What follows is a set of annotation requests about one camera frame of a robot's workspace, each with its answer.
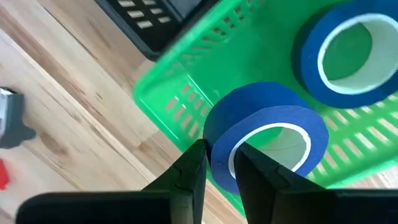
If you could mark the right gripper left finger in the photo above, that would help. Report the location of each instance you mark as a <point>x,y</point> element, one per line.
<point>189,174</point>

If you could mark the green plastic basket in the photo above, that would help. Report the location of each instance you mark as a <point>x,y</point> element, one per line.
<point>217,62</point>

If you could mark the red mini stapler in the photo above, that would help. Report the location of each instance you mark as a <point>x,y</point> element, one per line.
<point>3,174</point>

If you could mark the dark blue tape roll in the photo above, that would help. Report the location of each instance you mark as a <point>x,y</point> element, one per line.
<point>308,56</point>

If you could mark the purple tape roll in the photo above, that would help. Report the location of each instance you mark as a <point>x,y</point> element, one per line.
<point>248,102</point>

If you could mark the black plastic basket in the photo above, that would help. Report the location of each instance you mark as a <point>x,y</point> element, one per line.
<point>155,37</point>

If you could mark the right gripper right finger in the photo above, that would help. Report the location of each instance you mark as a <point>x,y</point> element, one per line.
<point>258,183</point>

